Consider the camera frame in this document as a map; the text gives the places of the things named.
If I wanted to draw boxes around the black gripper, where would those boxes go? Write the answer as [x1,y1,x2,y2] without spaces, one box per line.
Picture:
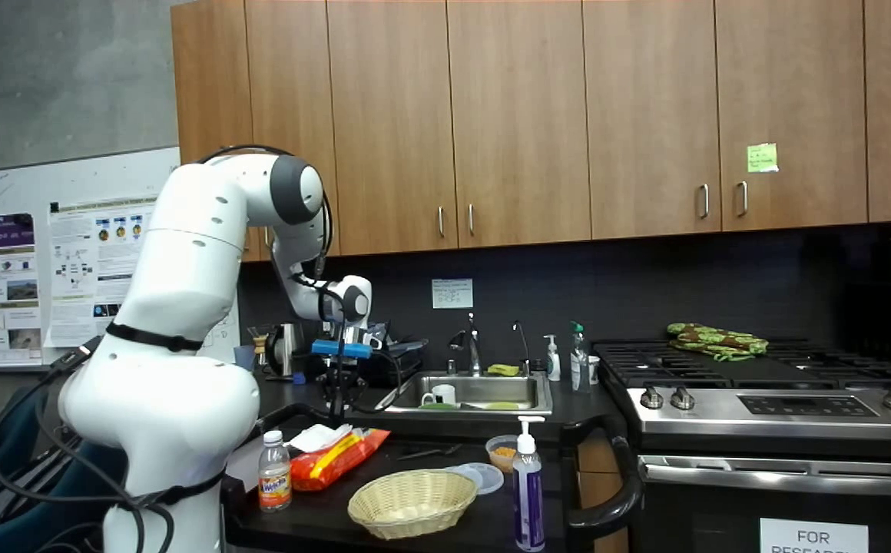
[320,358,362,421]

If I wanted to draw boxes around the orange chip bag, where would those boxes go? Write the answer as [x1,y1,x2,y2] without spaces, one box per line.
[287,421,394,494]

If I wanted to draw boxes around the white mug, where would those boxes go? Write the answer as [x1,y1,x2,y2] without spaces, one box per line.
[422,381,459,409]

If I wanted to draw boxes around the plastic bottle orange liquid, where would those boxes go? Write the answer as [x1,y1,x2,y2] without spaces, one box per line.
[255,426,294,516]

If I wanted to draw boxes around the black utility cart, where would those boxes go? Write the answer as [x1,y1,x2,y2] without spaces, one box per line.
[222,404,646,553]

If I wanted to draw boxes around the printed paper sheet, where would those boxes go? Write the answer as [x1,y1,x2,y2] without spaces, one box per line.
[222,435,265,494]

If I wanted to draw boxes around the woven wicker basket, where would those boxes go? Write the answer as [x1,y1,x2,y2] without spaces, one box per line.
[345,468,481,543]

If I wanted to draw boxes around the chrome faucet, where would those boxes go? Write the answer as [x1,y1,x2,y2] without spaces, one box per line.
[451,310,485,381]

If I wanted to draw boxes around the clear plastic lid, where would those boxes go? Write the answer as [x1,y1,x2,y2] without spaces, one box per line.
[445,461,507,497]

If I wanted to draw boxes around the steel sink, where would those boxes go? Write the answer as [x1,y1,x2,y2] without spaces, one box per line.
[380,369,557,419]

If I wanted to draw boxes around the purple pump bottle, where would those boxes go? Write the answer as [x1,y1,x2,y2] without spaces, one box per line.
[511,416,547,553]

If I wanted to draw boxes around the white soap dispenser bottle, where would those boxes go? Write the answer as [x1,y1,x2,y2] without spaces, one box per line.
[542,331,564,386]

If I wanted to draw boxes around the clear spray bottle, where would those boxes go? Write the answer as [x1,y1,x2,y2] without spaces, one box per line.
[567,320,592,394]

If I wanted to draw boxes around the white research poster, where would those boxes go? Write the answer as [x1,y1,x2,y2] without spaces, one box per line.
[43,196,158,353]

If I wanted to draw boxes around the blue office chair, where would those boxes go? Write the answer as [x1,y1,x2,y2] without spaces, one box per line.
[0,381,126,553]

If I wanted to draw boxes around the whiteboard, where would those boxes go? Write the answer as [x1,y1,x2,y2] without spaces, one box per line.
[0,144,184,373]

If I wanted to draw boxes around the wooden upper cabinets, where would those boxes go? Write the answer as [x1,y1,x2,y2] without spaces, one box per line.
[170,0,891,262]

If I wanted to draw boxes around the steel gas stove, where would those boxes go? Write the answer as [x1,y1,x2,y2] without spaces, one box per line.
[592,336,891,553]

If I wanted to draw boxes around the white oven sign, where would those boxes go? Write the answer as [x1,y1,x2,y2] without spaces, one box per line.
[757,516,873,553]

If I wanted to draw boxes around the small sticky note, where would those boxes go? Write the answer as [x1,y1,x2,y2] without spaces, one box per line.
[743,138,785,174]

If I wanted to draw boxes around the small white wall notice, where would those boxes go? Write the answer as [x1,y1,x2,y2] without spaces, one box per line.
[429,278,475,312]

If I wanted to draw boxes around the black base cable bundle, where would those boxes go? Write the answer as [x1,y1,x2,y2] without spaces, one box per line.
[0,345,178,553]

